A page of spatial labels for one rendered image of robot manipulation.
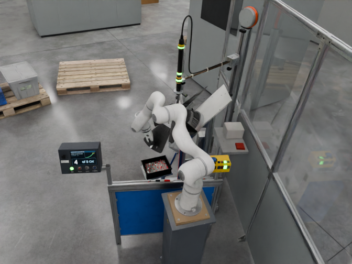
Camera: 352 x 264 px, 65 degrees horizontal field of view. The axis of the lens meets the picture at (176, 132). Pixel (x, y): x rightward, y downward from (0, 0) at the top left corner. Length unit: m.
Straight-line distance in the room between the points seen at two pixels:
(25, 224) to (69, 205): 0.44
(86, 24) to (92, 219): 5.48
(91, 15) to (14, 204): 5.25
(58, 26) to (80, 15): 0.57
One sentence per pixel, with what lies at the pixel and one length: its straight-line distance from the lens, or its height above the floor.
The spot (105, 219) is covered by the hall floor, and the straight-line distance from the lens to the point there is 3.07.
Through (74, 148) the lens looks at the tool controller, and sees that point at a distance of 1.95.
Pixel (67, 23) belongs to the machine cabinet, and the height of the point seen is 0.27.
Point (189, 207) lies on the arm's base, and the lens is 1.88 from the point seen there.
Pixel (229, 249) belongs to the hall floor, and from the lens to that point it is 2.94.
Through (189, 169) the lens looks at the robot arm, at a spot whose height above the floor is 1.38.
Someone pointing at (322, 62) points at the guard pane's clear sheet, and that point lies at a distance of 1.76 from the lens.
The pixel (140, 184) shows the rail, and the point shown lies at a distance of 2.18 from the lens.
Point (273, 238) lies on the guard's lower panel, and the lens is 2.40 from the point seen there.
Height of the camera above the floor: 2.52
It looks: 39 degrees down
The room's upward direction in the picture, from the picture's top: 4 degrees clockwise
